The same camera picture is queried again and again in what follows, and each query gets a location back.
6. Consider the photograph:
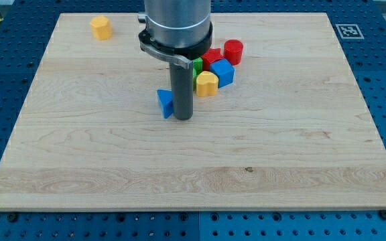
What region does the blue cube block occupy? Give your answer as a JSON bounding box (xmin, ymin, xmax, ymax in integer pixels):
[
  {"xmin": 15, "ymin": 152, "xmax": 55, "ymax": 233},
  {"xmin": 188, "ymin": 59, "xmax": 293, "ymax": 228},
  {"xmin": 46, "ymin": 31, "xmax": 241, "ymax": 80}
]
[{"xmin": 210, "ymin": 58, "xmax": 235, "ymax": 88}]

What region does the yellow hexagon block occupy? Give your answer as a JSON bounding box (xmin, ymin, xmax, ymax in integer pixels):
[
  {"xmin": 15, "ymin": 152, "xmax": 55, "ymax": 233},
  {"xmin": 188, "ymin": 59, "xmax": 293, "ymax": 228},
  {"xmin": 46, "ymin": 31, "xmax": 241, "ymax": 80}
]
[{"xmin": 90, "ymin": 15, "xmax": 113, "ymax": 40}]

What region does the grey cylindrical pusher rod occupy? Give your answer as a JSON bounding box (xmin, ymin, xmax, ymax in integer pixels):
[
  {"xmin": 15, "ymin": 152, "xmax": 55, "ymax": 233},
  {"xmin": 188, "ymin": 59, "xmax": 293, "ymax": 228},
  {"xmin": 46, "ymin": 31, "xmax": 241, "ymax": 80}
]
[{"xmin": 170, "ymin": 62, "xmax": 193, "ymax": 121}]

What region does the green block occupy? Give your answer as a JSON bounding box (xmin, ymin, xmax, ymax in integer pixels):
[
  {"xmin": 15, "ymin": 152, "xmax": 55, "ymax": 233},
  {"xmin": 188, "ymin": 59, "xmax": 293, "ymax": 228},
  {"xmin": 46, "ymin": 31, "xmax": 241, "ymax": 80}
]
[{"xmin": 192, "ymin": 57, "xmax": 203, "ymax": 91}]

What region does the wooden board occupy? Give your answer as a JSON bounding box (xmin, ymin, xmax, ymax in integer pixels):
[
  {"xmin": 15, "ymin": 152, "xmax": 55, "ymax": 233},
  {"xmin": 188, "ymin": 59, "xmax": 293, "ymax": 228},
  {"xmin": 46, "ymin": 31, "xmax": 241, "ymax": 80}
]
[{"xmin": 0, "ymin": 13, "xmax": 386, "ymax": 212}]

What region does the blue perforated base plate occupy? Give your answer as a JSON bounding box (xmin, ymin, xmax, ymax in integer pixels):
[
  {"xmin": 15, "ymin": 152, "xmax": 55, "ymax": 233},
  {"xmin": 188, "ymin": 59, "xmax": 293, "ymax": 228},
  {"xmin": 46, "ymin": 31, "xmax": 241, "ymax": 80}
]
[{"xmin": 0, "ymin": 0, "xmax": 386, "ymax": 240}]

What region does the blue triangle block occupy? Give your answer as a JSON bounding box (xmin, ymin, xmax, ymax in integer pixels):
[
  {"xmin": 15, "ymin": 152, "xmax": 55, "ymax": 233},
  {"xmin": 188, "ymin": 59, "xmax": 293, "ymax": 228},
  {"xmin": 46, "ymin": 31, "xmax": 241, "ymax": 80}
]
[{"xmin": 157, "ymin": 89, "xmax": 174, "ymax": 118}]

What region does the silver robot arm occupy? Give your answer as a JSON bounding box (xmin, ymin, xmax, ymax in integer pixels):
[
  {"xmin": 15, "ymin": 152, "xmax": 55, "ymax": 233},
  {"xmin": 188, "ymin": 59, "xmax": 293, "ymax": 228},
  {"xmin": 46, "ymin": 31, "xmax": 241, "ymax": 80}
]
[{"xmin": 138, "ymin": 0, "xmax": 212, "ymax": 69}]

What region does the red cylinder block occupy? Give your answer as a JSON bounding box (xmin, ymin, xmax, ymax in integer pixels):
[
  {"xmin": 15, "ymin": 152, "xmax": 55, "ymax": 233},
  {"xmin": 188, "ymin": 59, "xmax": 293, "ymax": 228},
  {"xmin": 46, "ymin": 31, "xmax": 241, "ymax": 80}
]
[{"xmin": 223, "ymin": 39, "xmax": 243, "ymax": 66}]

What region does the white fiducial marker tag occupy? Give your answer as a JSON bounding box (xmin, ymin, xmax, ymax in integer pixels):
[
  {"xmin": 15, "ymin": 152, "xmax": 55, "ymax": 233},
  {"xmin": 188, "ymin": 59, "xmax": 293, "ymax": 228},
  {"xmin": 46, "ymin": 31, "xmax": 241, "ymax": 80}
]
[{"xmin": 336, "ymin": 23, "xmax": 364, "ymax": 39}]

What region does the red star block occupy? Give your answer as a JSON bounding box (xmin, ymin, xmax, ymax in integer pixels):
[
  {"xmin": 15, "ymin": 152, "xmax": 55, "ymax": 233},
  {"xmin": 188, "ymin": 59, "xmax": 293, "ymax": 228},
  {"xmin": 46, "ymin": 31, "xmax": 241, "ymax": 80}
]
[{"xmin": 201, "ymin": 48, "xmax": 223, "ymax": 71}]

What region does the yellow heart block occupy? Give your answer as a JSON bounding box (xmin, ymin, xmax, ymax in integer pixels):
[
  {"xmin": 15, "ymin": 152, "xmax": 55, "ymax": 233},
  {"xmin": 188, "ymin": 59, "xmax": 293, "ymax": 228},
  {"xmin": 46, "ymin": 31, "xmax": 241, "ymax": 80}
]
[{"xmin": 196, "ymin": 71, "xmax": 218, "ymax": 97}]

